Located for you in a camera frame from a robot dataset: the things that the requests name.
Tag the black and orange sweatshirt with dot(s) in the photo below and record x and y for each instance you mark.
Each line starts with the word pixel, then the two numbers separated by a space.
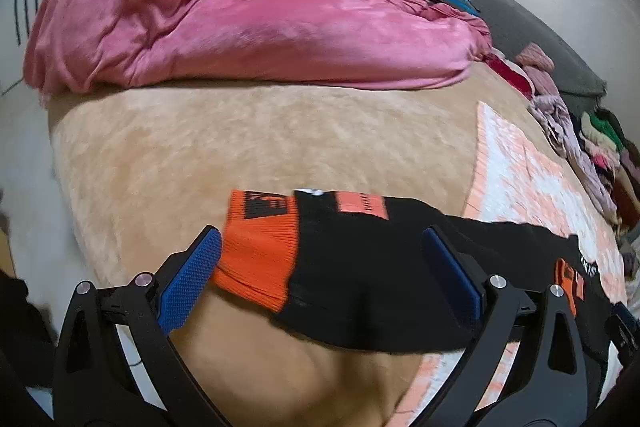
pixel 360 267

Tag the pink knit hat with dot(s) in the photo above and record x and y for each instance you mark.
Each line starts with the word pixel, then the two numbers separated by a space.
pixel 536 56

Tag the pink plush blanket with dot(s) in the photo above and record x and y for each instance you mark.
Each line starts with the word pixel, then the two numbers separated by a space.
pixel 200 7

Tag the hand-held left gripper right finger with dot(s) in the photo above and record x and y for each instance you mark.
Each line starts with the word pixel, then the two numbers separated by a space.
pixel 452 279

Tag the dark cloth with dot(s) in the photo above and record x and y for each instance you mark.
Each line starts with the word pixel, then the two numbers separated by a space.
pixel 20 312

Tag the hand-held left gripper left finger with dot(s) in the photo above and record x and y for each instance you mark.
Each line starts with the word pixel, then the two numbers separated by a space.
pixel 192 277

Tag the red cloth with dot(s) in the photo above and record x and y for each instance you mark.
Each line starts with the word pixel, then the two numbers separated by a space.
pixel 510 74

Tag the beige plush bed cover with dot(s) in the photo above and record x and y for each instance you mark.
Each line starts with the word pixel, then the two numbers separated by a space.
pixel 225 142

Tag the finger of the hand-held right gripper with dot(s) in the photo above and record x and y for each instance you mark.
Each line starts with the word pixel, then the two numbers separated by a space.
pixel 622 332

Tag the orange and white fluffy mat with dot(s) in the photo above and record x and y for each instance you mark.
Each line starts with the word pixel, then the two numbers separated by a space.
pixel 520 172

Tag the lilac crumpled garment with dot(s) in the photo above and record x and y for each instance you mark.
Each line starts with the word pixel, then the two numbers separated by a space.
pixel 570 142

